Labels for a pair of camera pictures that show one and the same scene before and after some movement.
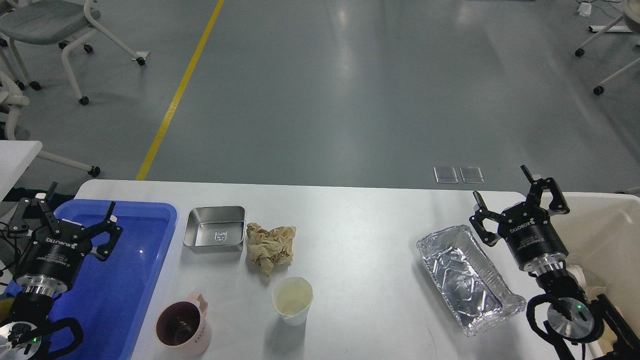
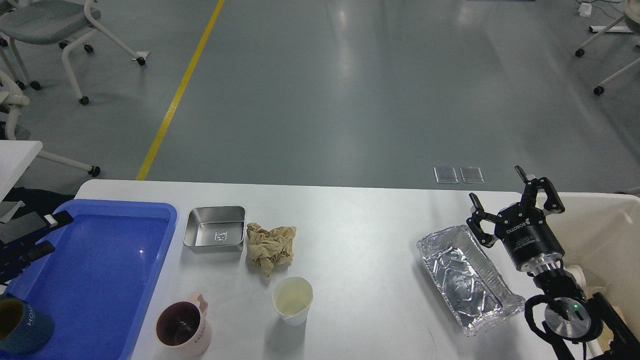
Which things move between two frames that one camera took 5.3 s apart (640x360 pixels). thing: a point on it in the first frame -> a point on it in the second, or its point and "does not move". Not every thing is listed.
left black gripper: [53, 263] -> [26, 225]
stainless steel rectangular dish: [215, 229] does not move
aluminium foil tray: [466, 281] does not move
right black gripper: [530, 236] does not move
